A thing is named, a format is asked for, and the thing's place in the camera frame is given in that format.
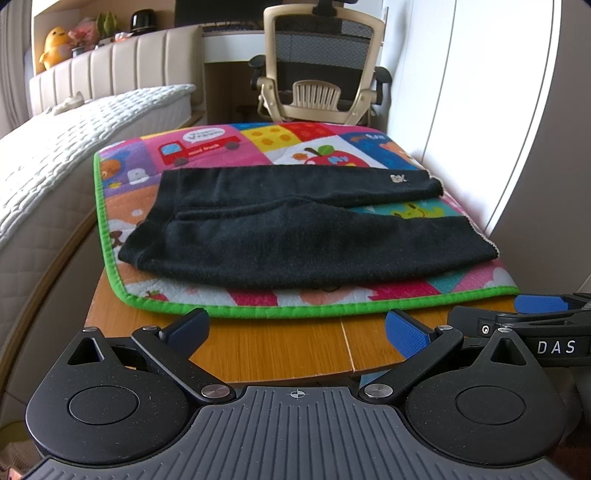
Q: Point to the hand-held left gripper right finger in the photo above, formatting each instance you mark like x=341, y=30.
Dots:
x=410, y=334

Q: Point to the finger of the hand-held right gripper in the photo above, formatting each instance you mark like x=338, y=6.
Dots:
x=540, y=303
x=475, y=318

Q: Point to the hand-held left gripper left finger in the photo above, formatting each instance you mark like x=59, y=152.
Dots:
x=187, y=326

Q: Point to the black pants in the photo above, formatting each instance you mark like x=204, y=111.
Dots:
x=300, y=240

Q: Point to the colourful printed play mat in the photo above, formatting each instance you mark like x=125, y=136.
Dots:
x=323, y=143

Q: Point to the white wardrobe door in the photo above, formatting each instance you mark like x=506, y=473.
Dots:
x=485, y=92

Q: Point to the white quilted mattress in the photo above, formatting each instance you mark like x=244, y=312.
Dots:
x=55, y=147

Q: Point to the small white cloth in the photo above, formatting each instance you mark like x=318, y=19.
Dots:
x=67, y=104

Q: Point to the beige padded headboard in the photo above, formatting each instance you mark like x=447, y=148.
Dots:
x=129, y=64

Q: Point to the white desk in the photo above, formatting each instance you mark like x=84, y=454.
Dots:
x=231, y=46

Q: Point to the beige mesh office chair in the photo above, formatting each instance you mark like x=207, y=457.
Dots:
x=318, y=46

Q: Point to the dark keyboard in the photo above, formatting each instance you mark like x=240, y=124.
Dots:
x=233, y=26

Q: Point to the black round pot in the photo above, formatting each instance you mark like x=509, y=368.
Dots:
x=144, y=22

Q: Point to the yellow duck plush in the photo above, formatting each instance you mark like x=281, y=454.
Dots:
x=54, y=48

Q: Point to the pink potted flowers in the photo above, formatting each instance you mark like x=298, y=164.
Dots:
x=83, y=32

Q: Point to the green potted plant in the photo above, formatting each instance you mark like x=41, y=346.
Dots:
x=107, y=24

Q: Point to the black monitor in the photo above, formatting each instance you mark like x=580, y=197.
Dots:
x=217, y=11

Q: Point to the wooden bed frame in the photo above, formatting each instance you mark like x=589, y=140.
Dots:
x=51, y=295

